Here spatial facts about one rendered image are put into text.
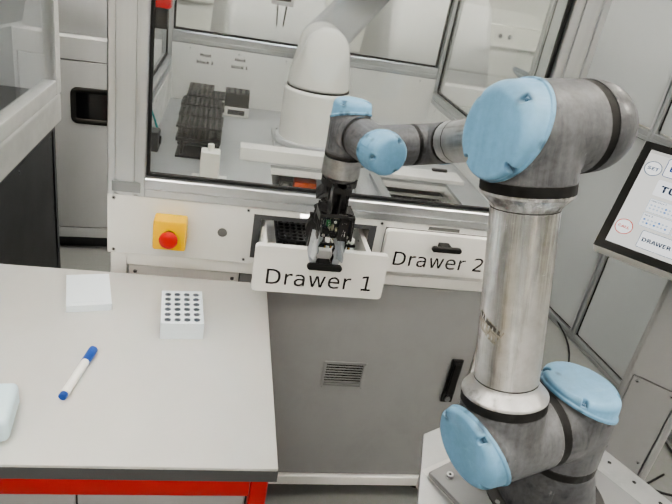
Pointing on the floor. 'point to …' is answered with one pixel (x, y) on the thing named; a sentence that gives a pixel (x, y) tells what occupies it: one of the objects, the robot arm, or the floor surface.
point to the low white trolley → (135, 394)
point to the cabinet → (354, 369)
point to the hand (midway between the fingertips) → (323, 261)
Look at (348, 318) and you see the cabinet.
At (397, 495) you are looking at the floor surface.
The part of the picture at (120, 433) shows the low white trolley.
